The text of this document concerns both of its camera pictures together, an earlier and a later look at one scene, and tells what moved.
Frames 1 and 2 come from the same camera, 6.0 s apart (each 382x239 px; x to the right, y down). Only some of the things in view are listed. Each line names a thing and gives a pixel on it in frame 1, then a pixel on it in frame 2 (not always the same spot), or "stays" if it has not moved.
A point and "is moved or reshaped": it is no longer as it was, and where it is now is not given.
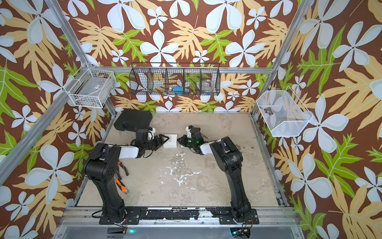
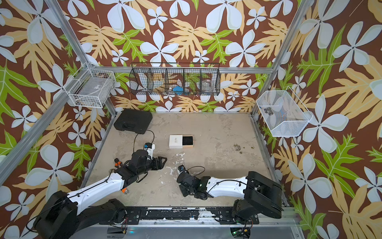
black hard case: (133, 120) stays
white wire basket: (90, 87) stays
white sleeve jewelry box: (172, 141) is moved or reshaped
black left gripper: (161, 140) -> (160, 165)
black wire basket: (172, 78) stays
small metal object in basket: (268, 110) stays
